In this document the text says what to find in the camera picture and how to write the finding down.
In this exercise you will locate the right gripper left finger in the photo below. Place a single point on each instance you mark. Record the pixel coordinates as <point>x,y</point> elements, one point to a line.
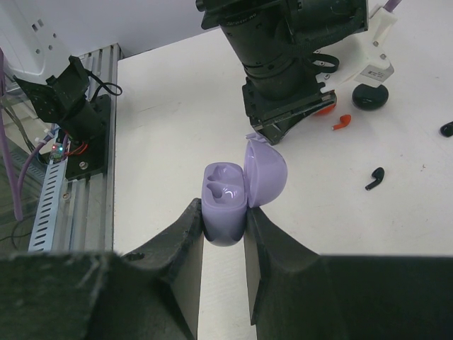
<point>153,292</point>

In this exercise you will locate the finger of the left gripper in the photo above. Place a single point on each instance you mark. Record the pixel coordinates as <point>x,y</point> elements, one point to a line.
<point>275,129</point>

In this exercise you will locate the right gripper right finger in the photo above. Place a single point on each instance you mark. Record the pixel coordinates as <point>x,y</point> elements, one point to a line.
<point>295,293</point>

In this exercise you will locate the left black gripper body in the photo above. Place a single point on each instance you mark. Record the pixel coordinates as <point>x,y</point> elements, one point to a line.
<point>261,111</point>

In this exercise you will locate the orange earbud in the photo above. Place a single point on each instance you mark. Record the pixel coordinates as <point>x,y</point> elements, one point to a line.
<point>344,121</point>

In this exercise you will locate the lilac round charging case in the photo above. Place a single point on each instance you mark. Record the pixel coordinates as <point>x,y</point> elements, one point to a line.
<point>229,190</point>

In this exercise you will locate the lilac earbud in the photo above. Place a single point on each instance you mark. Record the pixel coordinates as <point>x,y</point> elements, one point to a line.
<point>252,136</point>

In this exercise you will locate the orange round charging case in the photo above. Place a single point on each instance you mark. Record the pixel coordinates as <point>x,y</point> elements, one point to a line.
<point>325,111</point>

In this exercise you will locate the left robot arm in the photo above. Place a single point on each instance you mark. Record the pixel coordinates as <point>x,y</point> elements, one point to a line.
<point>278,43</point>

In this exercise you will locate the black earbud right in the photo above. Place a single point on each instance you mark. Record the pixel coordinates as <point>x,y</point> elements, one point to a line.
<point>378,176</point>

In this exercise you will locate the black earbud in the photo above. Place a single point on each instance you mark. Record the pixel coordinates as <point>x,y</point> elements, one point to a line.
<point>378,176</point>
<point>447,130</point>

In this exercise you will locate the black earbud top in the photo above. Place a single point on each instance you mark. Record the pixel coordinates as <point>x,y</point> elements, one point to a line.
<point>447,130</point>

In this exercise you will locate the aluminium mounting rail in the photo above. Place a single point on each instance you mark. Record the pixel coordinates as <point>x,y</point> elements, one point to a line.
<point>90,215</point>

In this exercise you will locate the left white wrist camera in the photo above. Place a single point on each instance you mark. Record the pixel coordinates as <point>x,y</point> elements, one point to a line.
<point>362,58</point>

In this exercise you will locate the grey slotted cable duct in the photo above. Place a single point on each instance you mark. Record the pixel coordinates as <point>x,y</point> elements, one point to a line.
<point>43,231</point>

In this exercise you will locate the left black base bracket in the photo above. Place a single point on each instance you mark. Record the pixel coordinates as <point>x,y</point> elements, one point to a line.
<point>89,136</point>

